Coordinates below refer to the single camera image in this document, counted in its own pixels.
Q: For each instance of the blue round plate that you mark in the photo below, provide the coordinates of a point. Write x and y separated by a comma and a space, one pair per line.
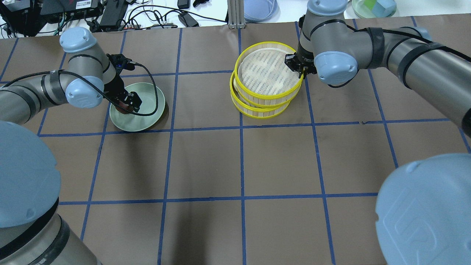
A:
259, 10

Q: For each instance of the yellow-rimmed bamboo steamer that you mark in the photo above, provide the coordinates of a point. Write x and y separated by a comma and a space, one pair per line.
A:
251, 111
265, 101

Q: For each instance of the green bowl with blocks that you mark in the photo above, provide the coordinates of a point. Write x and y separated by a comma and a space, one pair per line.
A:
374, 8

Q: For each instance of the aluminium frame post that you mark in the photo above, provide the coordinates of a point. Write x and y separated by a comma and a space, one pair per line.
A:
236, 18

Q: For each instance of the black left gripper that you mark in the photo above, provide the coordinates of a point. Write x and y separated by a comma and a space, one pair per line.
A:
119, 87

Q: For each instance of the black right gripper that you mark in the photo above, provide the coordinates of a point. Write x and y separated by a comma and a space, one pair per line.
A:
298, 62

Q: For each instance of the light green round plate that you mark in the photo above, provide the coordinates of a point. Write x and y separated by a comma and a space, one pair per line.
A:
152, 99

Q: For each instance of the brown half-moon bun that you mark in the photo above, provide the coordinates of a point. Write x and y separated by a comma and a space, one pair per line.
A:
125, 109

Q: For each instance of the small black adapter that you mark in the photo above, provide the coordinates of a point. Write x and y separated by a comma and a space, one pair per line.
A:
183, 4

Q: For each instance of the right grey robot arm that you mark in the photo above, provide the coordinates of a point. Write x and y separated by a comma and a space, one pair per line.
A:
390, 114

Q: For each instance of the black power adapter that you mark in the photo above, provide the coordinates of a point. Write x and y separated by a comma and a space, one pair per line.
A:
113, 15

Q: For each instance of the black electronics box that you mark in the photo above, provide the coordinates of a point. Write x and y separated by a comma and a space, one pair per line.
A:
53, 7

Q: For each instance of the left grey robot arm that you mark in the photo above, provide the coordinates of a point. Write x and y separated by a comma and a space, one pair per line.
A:
33, 232

